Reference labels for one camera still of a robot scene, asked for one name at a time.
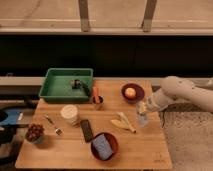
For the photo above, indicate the dark purple bowl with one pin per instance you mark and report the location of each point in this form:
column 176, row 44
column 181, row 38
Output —
column 140, row 94

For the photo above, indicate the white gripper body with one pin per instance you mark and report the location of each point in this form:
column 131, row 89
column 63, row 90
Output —
column 158, row 101

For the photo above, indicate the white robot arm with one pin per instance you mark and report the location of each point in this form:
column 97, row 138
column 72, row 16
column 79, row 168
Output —
column 174, row 88

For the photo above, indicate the light blue towel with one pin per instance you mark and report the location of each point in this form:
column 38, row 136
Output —
column 143, row 120

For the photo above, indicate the orange fruit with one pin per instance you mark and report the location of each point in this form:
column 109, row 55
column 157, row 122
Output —
column 130, row 93

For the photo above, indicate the small brown cup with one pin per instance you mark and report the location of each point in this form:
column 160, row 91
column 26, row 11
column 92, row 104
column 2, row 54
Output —
column 98, row 106

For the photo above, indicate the metal fork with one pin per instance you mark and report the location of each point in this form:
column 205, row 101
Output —
column 58, row 131

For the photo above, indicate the blue object at left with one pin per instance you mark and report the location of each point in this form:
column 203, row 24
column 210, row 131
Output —
column 14, row 115

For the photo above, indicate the green plastic tray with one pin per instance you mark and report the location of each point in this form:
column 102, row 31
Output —
column 56, row 87

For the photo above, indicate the blue sponge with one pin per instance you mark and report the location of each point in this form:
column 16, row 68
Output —
column 102, row 146

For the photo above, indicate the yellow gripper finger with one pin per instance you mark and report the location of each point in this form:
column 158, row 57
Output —
column 141, row 108

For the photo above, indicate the black object in tray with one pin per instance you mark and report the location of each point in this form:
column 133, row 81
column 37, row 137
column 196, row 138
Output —
column 76, row 84

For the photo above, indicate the white cylindrical container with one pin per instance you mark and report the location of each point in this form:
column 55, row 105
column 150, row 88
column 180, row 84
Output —
column 70, row 114

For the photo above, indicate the red-brown bowl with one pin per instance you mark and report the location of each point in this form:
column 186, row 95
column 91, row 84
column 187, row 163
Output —
column 113, row 143

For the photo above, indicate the orange carrot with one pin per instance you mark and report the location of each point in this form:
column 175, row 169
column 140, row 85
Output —
column 96, row 95

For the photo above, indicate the yellow banana peel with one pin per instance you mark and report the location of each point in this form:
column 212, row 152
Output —
column 123, row 122

